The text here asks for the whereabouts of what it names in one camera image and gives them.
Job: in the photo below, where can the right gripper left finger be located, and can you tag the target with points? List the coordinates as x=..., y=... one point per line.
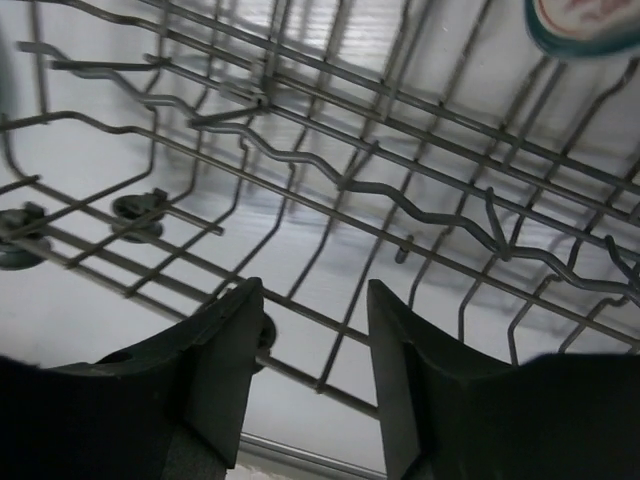
x=169, y=407

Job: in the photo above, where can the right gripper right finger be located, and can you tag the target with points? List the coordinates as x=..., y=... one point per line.
x=448, y=411

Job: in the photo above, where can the white plate green lettered rim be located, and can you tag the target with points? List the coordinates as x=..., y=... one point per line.
x=583, y=28

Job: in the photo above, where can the aluminium rail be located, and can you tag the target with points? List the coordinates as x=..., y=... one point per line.
x=302, y=460

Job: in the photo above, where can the grey wire dish rack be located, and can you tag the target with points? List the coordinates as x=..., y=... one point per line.
x=169, y=150

